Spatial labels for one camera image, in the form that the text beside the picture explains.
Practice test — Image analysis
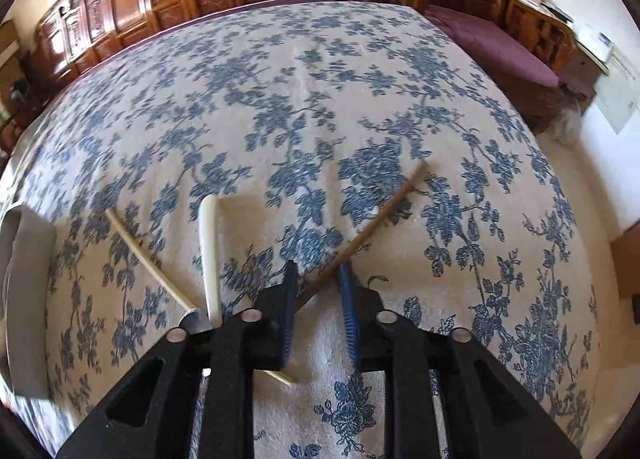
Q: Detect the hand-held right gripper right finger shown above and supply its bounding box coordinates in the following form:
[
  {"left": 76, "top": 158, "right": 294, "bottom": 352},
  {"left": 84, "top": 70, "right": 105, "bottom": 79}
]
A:
[{"left": 337, "top": 261, "right": 583, "bottom": 459}]

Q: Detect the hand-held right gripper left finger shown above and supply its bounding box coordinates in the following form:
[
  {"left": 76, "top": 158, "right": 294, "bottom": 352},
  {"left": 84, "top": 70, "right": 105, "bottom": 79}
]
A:
[{"left": 55, "top": 259, "right": 301, "bottom": 459}]

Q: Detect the metal spoon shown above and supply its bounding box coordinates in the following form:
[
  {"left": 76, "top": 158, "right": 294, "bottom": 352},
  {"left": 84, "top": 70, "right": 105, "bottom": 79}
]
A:
[{"left": 177, "top": 308, "right": 213, "bottom": 335}]

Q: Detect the dark brown chopstick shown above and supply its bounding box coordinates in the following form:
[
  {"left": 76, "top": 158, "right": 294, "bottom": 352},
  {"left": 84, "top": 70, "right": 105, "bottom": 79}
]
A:
[{"left": 295, "top": 162, "right": 428, "bottom": 312}]

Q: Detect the light wooden chopstick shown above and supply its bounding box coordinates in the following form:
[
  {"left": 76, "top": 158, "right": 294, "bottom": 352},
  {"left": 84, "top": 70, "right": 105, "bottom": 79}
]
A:
[{"left": 105, "top": 208, "right": 296, "bottom": 385}]

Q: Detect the rectangular metal tray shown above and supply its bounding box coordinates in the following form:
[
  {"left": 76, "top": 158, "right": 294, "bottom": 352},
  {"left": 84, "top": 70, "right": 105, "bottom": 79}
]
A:
[{"left": 0, "top": 206, "right": 57, "bottom": 397}]

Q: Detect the blue floral tablecloth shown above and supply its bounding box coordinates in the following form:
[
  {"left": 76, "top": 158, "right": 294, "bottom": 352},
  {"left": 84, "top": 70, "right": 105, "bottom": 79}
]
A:
[{"left": 0, "top": 2, "right": 601, "bottom": 459}]

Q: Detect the brown cardboard panel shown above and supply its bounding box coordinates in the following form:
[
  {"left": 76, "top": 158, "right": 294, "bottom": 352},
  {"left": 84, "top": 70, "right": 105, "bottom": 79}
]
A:
[{"left": 607, "top": 224, "right": 640, "bottom": 300}]

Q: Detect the grey fluffy duster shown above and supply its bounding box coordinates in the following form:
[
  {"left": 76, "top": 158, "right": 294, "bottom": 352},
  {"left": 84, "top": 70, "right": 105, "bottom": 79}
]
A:
[{"left": 547, "top": 89, "right": 591, "bottom": 146}]

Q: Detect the purple armchair cushion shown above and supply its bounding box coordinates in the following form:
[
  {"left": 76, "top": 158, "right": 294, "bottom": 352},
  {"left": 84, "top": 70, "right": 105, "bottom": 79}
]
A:
[{"left": 425, "top": 4, "right": 561, "bottom": 90}]

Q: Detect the wooden side table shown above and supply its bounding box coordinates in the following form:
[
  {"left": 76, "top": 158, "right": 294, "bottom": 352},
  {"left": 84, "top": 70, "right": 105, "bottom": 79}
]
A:
[{"left": 500, "top": 0, "right": 611, "bottom": 95}]

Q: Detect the white tabletop device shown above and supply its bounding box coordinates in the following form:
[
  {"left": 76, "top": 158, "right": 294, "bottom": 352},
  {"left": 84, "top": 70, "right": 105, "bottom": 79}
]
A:
[{"left": 575, "top": 23, "right": 615, "bottom": 74}]

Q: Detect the large cardboard box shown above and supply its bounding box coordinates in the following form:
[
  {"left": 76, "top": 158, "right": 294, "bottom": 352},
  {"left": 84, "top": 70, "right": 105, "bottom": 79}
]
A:
[{"left": 0, "top": 19, "right": 20, "bottom": 67}]

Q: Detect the white wall panel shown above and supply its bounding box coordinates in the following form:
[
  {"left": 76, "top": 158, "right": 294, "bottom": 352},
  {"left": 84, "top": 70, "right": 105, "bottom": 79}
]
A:
[{"left": 597, "top": 46, "right": 640, "bottom": 135}]

